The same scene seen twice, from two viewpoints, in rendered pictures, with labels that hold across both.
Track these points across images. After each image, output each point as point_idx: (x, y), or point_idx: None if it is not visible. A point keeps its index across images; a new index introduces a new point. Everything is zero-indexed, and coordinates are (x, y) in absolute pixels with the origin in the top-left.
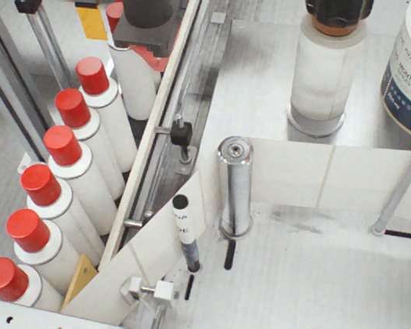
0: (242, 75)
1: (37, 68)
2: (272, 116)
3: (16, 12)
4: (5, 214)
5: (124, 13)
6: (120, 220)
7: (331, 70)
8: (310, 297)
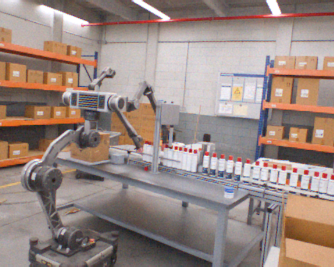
0: None
1: (131, 170)
2: None
3: (111, 168)
4: (163, 175)
5: (163, 140)
6: None
7: (174, 147)
8: None
